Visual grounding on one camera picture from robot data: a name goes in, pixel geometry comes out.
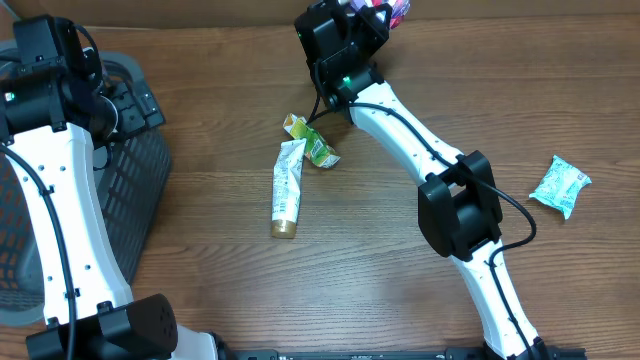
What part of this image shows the purple Carefree pad pack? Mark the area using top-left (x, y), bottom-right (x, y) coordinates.
top-left (348, 0), bottom-right (412, 30)

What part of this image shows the green and yellow juice carton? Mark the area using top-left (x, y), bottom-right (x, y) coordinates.
top-left (283, 113), bottom-right (341, 169)

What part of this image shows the white and gold tube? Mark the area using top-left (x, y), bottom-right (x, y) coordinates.
top-left (271, 139), bottom-right (307, 239)

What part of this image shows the teal snack packet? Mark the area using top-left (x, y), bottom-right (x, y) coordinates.
top-left (529, 155), bottom-right (592, 220)

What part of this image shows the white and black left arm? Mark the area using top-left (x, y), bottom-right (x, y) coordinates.
top-left (1, 15), bottom-right (224, 360)

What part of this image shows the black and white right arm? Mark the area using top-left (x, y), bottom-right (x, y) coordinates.
top-left (294, 0), bottom-right (550, 359)

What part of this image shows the grey plastic mesh basket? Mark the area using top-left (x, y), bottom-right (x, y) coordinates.
top-left (0, 39), bottom-right (173, 327)

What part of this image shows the black rail at table edge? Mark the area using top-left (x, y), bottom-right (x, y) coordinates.
top-left (232, 347), bottom-right (589, 360)

